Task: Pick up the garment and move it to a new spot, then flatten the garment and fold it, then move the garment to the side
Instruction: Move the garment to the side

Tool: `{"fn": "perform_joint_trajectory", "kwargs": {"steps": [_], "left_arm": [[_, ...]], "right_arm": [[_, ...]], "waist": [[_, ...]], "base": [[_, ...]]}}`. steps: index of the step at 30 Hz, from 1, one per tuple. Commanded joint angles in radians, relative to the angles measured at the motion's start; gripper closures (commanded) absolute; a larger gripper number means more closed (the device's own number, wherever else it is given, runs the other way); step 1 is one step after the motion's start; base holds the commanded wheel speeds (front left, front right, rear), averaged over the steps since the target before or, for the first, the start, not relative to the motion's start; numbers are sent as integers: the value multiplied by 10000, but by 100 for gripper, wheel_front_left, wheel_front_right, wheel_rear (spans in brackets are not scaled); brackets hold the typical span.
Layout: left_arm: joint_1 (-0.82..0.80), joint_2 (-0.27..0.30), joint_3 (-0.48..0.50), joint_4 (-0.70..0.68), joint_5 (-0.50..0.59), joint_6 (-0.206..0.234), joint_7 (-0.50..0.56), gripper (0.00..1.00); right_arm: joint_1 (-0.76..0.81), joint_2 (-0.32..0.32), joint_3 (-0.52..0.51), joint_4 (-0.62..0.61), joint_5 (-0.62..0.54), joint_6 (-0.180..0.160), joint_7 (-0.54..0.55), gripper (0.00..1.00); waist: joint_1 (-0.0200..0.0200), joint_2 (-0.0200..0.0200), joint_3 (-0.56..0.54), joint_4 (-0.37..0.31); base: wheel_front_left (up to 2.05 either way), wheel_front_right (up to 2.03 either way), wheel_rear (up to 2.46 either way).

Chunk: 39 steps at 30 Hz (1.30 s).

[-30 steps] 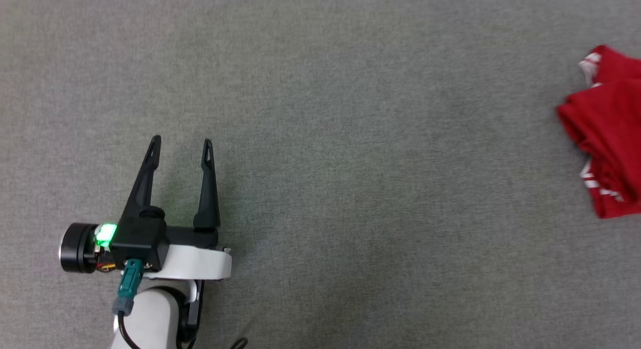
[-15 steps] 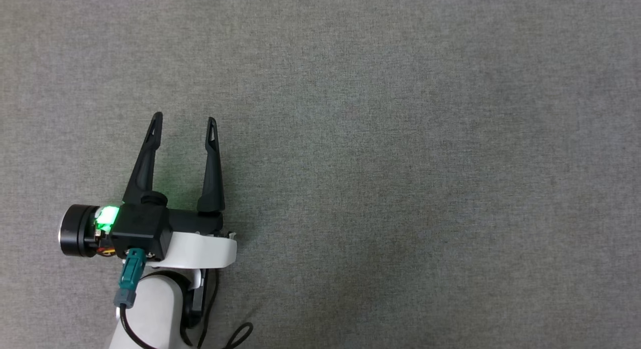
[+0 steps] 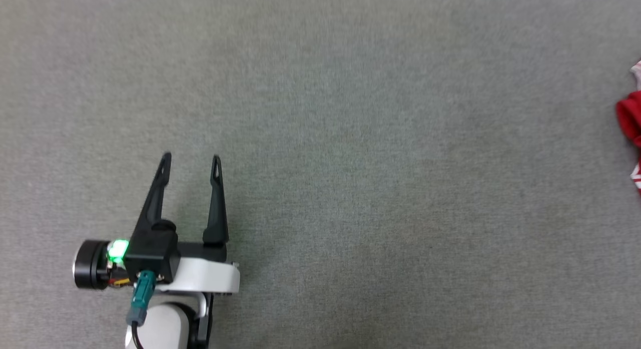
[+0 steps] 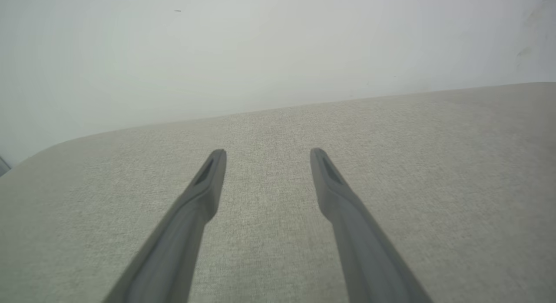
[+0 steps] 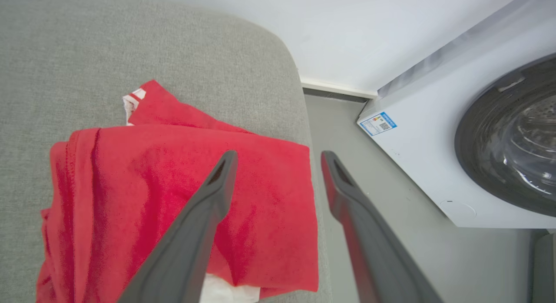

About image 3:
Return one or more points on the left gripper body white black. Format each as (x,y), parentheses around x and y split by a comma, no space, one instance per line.
(210,276)

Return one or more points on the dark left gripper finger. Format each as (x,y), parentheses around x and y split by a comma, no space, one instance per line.
(217,209)
(155,199)

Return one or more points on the red white basketball jersey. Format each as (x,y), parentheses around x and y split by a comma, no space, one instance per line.
(631,118)

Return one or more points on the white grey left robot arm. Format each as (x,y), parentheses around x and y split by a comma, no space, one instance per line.
(165,324)

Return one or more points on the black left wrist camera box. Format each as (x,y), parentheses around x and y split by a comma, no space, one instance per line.
(152,251)

